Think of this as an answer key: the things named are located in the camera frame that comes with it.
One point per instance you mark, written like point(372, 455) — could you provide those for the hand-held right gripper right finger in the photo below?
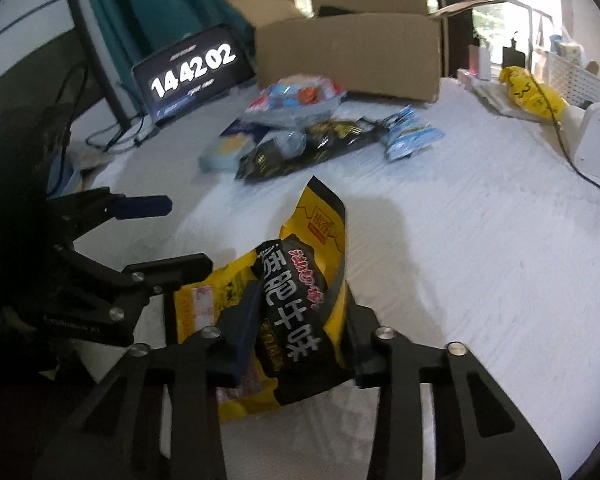
point(367, 325)

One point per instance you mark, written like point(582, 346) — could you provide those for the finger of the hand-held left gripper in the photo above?
point(145, 206)
point(175, 266)

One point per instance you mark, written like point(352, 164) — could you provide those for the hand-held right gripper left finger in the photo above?
point(242, 330)

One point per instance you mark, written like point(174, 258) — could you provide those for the yellow black snack packet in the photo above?
point(305, 220)

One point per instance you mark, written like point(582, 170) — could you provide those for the brown cardboard box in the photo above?
point(350, 55)

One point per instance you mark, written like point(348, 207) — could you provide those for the light blue round object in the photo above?
point(62, 175)

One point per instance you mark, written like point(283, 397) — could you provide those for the blue yellow sponge packet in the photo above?
point(225, 152)

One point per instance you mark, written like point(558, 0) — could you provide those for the tablet with clock display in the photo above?
point(195, 70)

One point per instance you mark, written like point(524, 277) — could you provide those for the red blue snack bag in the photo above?
point(295, 92)

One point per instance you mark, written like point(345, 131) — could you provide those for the blue white snack packet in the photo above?
point(410, 135)

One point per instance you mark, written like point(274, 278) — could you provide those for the teal curtain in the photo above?
point(145, 5)

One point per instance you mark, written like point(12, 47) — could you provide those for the yellow cartoon bag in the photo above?
point(525, 90)

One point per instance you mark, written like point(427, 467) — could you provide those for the white plastic device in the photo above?
point(597, 135)

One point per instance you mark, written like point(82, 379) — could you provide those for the black power adapter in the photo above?
point(513, 55)

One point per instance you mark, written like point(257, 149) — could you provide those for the white plastic basket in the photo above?
point(575, 77)

